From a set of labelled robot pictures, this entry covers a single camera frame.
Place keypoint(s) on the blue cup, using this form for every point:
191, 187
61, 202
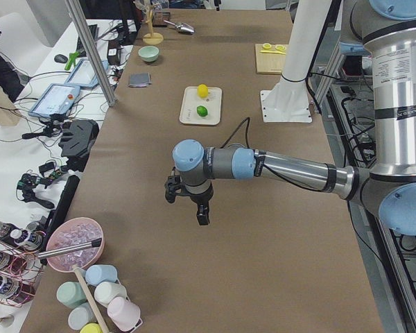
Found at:
99, 273

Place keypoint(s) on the teach pendant tablet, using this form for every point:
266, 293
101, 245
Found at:
83, 75
57, 99

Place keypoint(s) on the pink bowl of ice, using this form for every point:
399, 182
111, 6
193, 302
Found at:
75, 232

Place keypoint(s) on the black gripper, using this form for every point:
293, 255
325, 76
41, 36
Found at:
200, 199

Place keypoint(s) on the far teach pendant tablet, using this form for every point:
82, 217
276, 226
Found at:
83, 75

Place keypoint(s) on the copper wire bottle rack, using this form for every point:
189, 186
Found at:
19, 268

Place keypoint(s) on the aluminium frame post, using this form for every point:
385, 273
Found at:
78, 18

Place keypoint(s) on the black computer mouse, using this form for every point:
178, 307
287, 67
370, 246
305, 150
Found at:
61, 58

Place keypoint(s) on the near teach pendant tablet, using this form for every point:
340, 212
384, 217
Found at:
57, 99

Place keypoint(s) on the black plastic holder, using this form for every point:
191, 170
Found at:
78, 137

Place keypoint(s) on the grey folded cloth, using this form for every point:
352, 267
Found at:
139, 80

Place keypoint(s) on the metal scoop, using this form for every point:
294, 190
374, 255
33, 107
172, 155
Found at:
181, 27

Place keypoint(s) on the mint green bowl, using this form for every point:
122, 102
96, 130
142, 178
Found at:
148, 53

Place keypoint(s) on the wooden cutting board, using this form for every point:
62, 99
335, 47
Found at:
269, 63

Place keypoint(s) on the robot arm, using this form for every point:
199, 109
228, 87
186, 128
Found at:
386, 30

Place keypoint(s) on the green lime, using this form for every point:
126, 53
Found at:
202, 111

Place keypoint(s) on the metal tongs handle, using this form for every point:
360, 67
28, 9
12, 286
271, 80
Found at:
96, 243

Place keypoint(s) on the white rabbit tray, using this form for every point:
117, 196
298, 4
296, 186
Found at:
191, 100

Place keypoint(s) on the yellow cup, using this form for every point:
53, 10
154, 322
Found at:
91, 328

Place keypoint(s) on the yellow plastic knife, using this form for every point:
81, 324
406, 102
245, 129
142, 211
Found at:
272, 52

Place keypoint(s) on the green clamp tool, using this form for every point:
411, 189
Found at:
71, 60

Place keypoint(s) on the pink cup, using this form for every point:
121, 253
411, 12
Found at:
125, 314

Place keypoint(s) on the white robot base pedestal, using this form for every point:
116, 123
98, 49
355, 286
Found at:
288, 100

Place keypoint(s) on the grey cup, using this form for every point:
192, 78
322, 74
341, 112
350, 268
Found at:
80, 316

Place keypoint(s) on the yellow lemon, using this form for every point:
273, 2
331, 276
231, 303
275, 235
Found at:
202, 91

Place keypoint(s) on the white cup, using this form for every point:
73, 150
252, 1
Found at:
106, 292

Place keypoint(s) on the green cup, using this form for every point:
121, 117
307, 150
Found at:
71, 294

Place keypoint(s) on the wooden stand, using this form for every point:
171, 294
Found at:
151, 37

